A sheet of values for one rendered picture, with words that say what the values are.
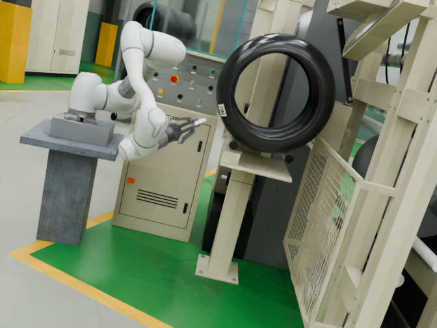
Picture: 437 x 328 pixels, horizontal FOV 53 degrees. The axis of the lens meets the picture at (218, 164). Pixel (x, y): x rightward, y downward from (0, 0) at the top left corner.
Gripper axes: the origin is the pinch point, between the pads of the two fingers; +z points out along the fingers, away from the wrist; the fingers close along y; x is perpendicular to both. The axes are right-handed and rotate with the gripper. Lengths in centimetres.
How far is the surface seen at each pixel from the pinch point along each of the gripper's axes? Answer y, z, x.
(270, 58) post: -16, 63, -6
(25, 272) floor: 51, -80, -76
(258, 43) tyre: -25.9, 33.4, 16.9
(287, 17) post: -34, 73, 4
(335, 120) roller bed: 25, 76, 16
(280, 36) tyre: -26, 42, 23
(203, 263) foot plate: 95, 14, -60
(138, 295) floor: 81, -39, -44
